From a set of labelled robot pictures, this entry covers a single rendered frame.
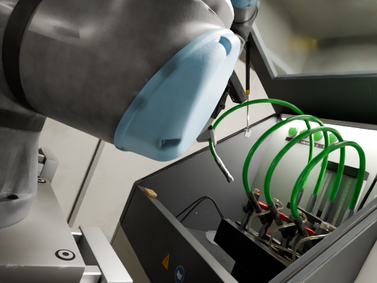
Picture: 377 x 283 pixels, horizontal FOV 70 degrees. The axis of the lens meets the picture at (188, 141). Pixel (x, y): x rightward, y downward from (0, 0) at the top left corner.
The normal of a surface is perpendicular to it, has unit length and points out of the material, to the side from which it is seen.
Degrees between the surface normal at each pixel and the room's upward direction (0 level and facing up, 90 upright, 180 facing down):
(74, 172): 90
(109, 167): 90
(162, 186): 90
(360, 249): 90
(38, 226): 0
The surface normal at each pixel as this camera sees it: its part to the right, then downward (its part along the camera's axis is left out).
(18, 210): 0.93, 0.36
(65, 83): -0.29, 0.37
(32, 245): 0.37, -0.93
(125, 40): -0.09, -0.03
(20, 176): 0.64, 0.25
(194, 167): 0.45, 0.18
